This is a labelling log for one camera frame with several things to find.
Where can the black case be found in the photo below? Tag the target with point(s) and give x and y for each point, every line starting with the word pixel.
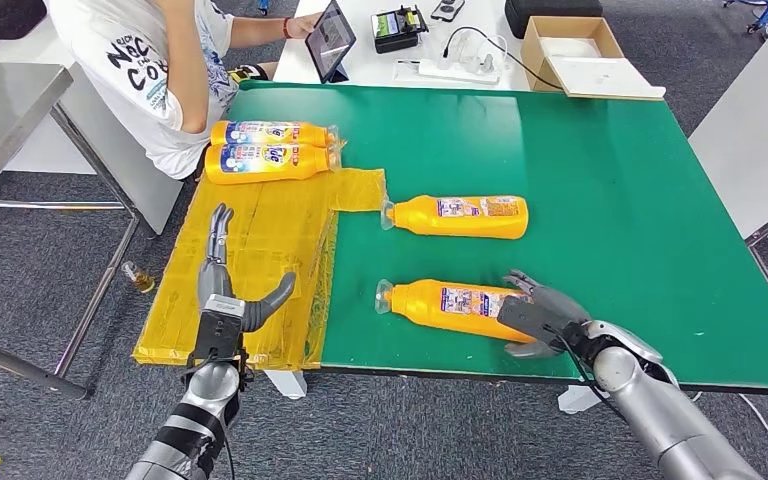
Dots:
pixel 550 12

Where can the white power strip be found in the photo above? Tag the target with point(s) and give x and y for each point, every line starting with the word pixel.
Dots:
pixel 437 69

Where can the white desk with side panel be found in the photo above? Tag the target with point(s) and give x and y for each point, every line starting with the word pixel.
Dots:
pixel 92 146

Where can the black tablet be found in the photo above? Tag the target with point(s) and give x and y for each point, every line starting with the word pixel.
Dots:
pixel 330 40

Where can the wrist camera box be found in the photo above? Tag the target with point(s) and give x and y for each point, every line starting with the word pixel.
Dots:
pixel 523 318
pixel 222 328

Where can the black device green label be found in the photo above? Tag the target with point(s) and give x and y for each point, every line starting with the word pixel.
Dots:
pixel 394 31

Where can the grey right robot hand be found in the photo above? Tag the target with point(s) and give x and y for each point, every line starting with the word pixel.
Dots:
pixel 566 311

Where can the yellow taped plastic sheet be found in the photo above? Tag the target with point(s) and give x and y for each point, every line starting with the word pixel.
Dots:
pixel 271 225

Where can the open cardboard box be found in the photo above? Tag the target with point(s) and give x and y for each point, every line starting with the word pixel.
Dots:
pixel 532 52

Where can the white table foot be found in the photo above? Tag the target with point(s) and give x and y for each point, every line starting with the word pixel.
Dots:
pixel 288 384
pixel 576 401

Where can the white foam pad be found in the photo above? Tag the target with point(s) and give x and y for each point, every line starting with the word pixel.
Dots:
pixel 568 46

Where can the white table metal legs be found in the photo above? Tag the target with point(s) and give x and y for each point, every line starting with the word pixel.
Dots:
pixel 755 146

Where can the small glass bottle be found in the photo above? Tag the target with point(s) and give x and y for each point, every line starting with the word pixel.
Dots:
pixel 140 280

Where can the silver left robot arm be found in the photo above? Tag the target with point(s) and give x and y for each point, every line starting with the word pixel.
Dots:
pixel 192 424

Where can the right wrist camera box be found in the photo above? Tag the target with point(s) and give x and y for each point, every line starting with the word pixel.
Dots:
pixel 523 318

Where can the orange detergent bottle clear cap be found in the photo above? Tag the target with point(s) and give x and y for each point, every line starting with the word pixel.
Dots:
pixel 271 173
pixel 424 218
pixel 424 305
pixel 314 136

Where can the white flat board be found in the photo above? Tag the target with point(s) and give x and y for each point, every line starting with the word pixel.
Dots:
pixel 604 77

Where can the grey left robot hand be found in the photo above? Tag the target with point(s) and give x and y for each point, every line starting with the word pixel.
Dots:
pixel 218 278

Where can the clear plastic bag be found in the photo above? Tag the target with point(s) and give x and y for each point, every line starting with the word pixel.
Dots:
pixel 483 54

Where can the steel table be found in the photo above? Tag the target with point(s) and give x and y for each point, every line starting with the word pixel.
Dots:
pixel 0 112

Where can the person's left hand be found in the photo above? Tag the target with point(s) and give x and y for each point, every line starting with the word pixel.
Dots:
pixel 304 25

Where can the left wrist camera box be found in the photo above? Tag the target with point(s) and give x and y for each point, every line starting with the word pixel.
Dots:
pixel 222 328

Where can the black bag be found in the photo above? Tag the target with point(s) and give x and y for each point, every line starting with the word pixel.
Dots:
pixel 0 14

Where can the person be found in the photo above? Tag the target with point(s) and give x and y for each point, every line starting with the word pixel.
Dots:
pixel 132 86

